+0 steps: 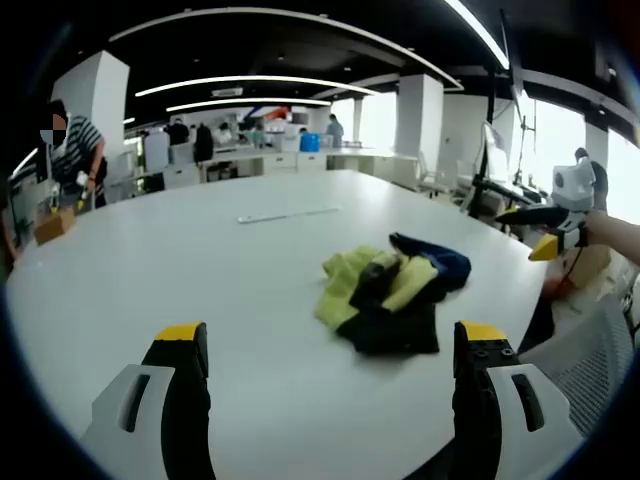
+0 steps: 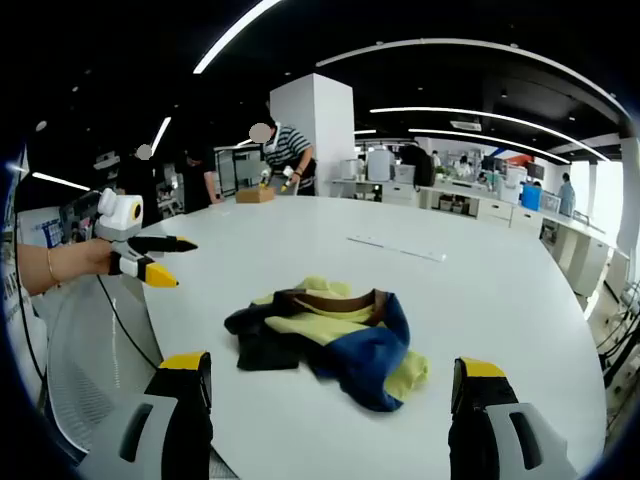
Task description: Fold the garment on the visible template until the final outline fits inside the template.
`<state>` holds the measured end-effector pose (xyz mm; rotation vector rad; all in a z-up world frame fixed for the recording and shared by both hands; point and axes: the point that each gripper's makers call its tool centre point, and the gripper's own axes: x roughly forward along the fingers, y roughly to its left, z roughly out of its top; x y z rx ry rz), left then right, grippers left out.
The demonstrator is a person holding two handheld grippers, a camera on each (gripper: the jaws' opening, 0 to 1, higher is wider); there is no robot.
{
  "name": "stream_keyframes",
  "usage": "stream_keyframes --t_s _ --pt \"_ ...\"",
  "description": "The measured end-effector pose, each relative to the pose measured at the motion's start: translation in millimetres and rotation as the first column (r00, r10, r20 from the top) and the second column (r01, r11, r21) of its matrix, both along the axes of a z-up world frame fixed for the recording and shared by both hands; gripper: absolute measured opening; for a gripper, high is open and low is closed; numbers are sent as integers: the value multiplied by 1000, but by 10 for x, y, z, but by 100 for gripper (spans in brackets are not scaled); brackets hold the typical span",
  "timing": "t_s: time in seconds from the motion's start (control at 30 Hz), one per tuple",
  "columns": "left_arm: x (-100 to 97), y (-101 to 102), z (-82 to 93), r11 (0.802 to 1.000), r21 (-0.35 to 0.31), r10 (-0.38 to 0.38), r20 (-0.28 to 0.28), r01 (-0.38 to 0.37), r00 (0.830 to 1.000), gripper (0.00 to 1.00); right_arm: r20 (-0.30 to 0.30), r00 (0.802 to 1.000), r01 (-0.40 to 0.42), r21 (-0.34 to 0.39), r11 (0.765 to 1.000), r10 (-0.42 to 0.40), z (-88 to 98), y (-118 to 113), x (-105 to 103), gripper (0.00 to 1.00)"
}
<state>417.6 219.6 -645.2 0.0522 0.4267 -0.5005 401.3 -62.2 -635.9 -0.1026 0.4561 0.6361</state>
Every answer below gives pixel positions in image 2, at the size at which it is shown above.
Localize white pillar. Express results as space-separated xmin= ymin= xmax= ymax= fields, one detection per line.
xmin=269 ymin=73 xmax=355 ymax=199

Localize blue white poster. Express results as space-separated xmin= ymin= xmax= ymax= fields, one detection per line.
xmin=27 ymin=212 xmax=69 ymax=251

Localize long white strip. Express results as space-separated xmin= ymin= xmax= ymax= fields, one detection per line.
xmin=346 ymin=233 xmax=447 ymax=263

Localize person's left hand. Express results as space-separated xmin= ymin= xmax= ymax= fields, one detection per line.
xmin=74 ymin=238 xmax=115 ymax=276

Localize blue container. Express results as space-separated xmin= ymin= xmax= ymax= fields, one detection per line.
xmin=519 ymin=183 xmax=544 ymax=211

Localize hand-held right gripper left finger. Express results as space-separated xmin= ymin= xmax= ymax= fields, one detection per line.
xmin=78 ymin=351 xmax=215 ymax=480

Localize ceiling light strip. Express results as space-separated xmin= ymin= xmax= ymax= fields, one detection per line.
xmin=149 ymin=116 xmax=173 ymax=154
xmin=369 ymin=106 xmax=610 ymax=162
xmin=193 ymin=0 xmax=285 ymax=75
xmin=315 ymin=38 xmax=629 ymax=109
xmin=408 ymin=128 xmax=571 ymax=164
xmin=31 ymin=171 xmax=92 ymax=192

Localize yellow blue grey garment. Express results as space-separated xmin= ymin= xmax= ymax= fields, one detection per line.
xmin=223 ymin=274 xmax=431 ymax=413

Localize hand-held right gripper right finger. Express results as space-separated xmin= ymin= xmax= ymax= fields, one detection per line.
xmin=448 ymin=356 xmax=581 ymax=480

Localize black hanging coat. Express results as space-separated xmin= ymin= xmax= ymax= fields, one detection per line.
xmin=402 ymin=142 xmax=436 ymax=194

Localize cardboard box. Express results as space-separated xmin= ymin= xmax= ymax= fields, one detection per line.
xmin=234 ymin=187 xmax=277 ymax=205

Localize white counter cabinets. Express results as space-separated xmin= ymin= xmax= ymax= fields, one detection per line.
xmin=329 ymin=177 xmax=632 ymax=301

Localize grey mesh office chair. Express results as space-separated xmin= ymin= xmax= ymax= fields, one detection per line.
xmin=45 ymin=277 xmax=166 ymax=454

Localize gold bracelet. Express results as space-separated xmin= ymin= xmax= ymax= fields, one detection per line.
xmin=45 ymin=248 xmax=61 ymax=287

